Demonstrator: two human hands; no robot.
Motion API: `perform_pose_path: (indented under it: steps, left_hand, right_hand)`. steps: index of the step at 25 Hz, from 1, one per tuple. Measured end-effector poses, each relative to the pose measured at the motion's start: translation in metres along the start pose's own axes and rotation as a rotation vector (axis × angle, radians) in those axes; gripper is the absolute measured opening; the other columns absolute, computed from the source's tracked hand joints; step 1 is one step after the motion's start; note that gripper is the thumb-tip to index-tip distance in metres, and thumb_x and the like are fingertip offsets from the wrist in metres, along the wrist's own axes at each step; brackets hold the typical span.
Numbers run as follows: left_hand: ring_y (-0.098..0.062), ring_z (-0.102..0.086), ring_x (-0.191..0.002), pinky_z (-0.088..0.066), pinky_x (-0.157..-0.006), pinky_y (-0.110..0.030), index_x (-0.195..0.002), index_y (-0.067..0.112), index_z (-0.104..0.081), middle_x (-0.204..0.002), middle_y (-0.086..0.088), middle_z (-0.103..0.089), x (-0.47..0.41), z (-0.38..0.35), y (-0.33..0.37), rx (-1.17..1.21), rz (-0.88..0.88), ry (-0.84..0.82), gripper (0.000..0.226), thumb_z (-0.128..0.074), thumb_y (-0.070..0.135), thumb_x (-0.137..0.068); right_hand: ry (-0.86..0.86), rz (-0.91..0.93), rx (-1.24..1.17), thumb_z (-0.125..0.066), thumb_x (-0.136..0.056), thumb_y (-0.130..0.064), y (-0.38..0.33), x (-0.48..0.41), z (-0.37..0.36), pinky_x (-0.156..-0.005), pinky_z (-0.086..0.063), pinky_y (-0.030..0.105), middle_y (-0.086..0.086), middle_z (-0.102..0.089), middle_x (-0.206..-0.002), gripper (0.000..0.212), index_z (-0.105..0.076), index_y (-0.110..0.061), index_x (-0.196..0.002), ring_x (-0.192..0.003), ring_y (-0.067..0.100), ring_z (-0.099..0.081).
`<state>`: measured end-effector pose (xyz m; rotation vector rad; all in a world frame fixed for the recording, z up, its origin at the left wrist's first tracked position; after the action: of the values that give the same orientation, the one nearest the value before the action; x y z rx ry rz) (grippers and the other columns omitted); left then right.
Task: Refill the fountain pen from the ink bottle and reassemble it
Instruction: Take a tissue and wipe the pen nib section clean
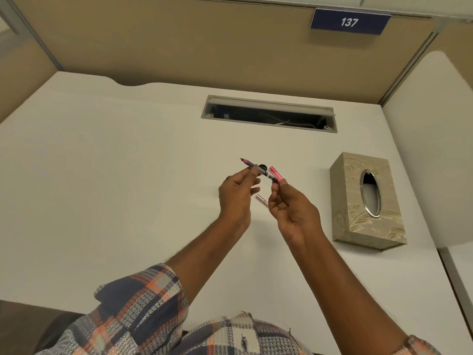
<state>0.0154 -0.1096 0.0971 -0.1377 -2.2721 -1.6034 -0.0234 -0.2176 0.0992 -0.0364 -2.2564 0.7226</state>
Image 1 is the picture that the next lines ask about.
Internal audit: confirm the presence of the person's left hand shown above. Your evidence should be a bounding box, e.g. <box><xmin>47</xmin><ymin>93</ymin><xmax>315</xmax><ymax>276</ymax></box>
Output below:
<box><xmin>218</xmin><ymin>167</ymin><xmax>262</xmax><ymax>227</ymax></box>

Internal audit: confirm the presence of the person's right hand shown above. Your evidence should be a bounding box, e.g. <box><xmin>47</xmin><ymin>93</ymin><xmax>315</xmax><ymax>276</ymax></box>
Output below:
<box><xmin>268</xmin><ymin>179</ymin><xmax>323</xmax><ymax>245</ymax></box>

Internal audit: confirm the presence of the clear pink-tipped pen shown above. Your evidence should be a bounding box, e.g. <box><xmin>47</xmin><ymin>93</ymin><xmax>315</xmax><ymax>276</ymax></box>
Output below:
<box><xmin>239</xmin><ymin>158</ymin><xmax>280</xmax><ymax>183</ymax></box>

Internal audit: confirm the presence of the person's right forearm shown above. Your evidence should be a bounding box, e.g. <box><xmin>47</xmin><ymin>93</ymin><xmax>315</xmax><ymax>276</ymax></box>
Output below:
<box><xmin>287</xmin><ymin>233</ymin><xmax>411</xmax><ymax>355</ymax></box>

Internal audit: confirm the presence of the person's left forearm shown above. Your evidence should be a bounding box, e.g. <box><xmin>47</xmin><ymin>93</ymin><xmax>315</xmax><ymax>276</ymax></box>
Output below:
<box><xmin>164</xmin><ymin>214</ymin><xmax>253</xmax><ymax>312</ymax></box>

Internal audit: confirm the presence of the beige patterned tissue box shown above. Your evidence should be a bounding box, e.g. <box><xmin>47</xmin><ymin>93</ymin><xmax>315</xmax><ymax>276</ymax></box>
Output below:
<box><xmin>329</xmin><ymin>152</ymin><xmax>408</xmax><ymax>251</ymax></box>

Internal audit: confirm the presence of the beige fabric partition panel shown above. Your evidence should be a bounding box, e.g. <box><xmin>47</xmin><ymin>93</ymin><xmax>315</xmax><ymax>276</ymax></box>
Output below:
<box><xmin>11</xmin><ymin>0</ymin><xmax>437</xmax><ymax>106</ymax></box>

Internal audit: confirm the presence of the white side partition panel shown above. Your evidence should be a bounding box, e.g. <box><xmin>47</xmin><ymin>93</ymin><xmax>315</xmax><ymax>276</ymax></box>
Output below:
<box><xmin>382</xmin><ymin>51</ymin><xmax>473</xmax><ymax>249</ymax></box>

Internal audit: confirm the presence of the plaid shirt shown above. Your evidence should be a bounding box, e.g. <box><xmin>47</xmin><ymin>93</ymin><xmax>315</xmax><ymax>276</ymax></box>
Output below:
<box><xmin>35</xmin><ymin>263</ymin><xmax>442</xmax><ymax>355</ymax></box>

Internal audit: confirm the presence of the blue number sign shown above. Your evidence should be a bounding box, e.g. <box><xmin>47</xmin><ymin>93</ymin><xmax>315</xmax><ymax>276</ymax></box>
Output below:
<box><xmin>309</xmin><ymin>7</ymin><xmax>392</xmax><ymax>36</ymax></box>

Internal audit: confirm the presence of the dark brown chair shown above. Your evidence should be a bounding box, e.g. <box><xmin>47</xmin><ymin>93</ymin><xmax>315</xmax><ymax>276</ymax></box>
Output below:
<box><xmin>0</xmin><ymin>299</ymin><xmax>86</xmax><ymax>355</ymax></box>

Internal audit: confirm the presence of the grey desk cable tray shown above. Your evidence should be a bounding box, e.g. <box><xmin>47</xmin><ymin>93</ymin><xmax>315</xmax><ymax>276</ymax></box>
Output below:
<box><xmin>201</xmin><ymin>94</ymin><xmax>338</xmax><ymax>134</ymax></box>

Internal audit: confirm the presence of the white cable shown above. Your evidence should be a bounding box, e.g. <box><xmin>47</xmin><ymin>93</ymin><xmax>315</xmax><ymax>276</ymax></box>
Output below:
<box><xmin>274</xmin><ymin>119</ymin><xmax>319</xmax><ymax>128</ymax></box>

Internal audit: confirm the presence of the grey metal partition post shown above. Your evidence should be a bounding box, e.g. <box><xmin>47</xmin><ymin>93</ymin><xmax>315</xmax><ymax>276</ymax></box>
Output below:
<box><xmin>0</xmin><ymin>0</ymin><xmax>63</xmax><ymax>71</ymax></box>
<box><xmin>379</xmin><ymin>24</ymin><xmax>448</xmax><ymax>106</ymax></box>

